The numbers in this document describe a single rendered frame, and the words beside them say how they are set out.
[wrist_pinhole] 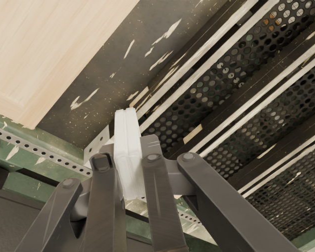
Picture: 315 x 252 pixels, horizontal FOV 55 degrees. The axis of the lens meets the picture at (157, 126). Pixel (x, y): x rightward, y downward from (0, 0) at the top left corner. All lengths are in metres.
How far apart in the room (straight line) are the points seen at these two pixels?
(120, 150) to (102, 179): 0.02
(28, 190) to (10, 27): 1.02
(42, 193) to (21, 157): 0.73
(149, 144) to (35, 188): 1.49
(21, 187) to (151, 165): 1.50
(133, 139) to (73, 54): 0.62
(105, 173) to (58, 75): 0.67
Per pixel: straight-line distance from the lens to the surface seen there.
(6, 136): 0.90
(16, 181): 1.63
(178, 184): 0.16
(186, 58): 0.77
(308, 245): 1.82
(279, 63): 0.91
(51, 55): 0.79
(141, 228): 1.99
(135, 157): 0.16
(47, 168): 0.98
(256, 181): 1.16
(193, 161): 0.15
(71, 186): 0.16
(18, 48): 0.80
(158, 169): 0.15
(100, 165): 0.16
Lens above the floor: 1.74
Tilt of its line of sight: 46 degrees down
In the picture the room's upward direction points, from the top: 72 degrees clockwise
